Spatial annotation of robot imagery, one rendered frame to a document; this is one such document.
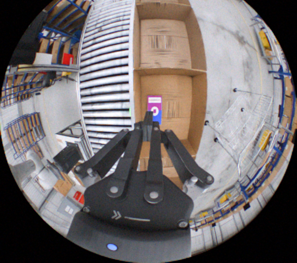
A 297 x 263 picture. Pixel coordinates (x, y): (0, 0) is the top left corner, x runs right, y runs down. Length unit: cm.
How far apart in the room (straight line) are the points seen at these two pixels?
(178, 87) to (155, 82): 13
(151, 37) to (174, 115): 47
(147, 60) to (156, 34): 18
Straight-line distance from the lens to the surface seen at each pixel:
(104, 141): 90
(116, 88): 70
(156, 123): 17
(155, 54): 54
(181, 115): 56
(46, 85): 75
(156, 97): 50
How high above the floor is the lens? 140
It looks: 74 degrees down
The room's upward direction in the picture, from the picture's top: 169 degrees counter-clockwise
